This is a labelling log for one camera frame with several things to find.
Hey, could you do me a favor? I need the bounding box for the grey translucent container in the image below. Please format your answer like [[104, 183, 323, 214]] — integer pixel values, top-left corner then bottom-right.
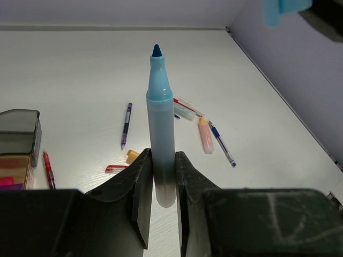
[[1, 109, 42, 168]]

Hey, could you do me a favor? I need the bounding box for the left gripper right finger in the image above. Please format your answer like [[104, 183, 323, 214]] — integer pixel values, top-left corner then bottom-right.
[[175, 152, 342, 256]]

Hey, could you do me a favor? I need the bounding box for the blue ballpoint pen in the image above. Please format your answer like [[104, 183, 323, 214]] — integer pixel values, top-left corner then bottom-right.
[[208, 120, 236, 167]]

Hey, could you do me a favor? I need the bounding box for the light green marker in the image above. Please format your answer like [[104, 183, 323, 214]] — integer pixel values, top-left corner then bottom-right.
[[174, 102, 196, 122]]

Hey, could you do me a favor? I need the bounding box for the light blue marker cap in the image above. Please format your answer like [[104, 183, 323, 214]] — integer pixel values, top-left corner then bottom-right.
[[262, 0, 313, 27]]

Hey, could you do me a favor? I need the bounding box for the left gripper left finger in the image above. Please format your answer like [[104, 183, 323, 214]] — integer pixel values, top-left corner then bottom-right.
[[1, 149, 153, 256]]

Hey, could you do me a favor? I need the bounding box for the red gel pen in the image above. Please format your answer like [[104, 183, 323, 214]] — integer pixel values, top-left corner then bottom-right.
[[43, 150, 56, 190]]

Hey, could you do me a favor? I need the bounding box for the orange translucent container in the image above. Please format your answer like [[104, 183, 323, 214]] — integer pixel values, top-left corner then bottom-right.
[[1, 155, 34, 190]]

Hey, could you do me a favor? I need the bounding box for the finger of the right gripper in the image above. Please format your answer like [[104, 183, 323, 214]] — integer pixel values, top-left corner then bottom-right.
[[299, 0, 343, 42]]

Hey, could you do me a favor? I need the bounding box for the purple ink pen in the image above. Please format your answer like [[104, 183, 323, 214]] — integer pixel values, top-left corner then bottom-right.
[[121, 102, 133, 150]]

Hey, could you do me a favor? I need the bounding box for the orange pastel marker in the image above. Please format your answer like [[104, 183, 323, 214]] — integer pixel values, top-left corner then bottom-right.
[[198, 116, 214, 154]]

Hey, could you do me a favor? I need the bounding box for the red pen clear barrel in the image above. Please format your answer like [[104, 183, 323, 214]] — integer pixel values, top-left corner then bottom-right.
[[174, 97, 205, 116]]

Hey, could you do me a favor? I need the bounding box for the light blue marker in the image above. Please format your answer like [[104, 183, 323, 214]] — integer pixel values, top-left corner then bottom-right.
[[146, 44, 176, 208]]

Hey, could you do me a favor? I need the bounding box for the pink black highlighter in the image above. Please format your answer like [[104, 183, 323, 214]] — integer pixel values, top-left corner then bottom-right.
[[0, 177, 14, 186]]

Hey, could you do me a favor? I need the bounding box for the purple marker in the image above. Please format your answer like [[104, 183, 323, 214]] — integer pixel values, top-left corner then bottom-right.
[[0, 184, 23, 191]]

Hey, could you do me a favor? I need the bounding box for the red pen cap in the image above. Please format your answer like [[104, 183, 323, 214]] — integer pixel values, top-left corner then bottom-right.
[[105, 165, 128, 173]]

